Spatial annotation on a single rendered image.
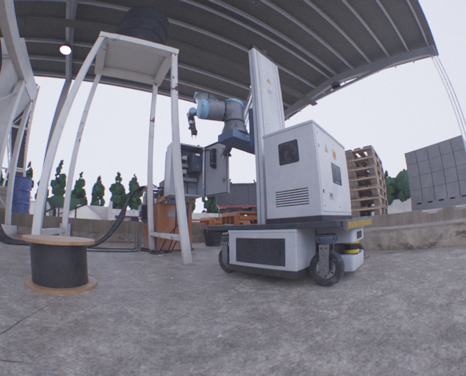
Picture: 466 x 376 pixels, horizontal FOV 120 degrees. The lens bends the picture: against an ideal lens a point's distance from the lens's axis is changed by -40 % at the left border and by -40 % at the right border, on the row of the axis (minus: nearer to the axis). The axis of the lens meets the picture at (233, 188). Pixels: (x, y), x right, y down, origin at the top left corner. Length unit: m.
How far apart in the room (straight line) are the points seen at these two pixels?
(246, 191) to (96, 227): 7.86
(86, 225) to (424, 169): 5.65
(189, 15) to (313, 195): 5.54
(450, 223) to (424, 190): 1.40
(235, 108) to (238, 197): 9.29
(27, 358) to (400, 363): 0.78
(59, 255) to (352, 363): 1.08
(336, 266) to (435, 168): 2.63
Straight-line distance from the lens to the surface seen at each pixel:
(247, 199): 10.75
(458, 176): 3.36
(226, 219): 5.04
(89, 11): 6.43
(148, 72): 3.49
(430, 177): 3.47
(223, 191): 2.31
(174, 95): 2.45
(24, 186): 5.70
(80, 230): 4.53
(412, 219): 2.24
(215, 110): 1.55
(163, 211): 2.85
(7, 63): 4.05
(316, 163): 1.11
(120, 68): 3.51
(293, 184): 1.16
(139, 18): 3.35
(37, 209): 1.83
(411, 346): 0.62
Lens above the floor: 0.31
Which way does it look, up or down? 10 degrees up
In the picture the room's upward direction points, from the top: 1 degrees counter-clockwise
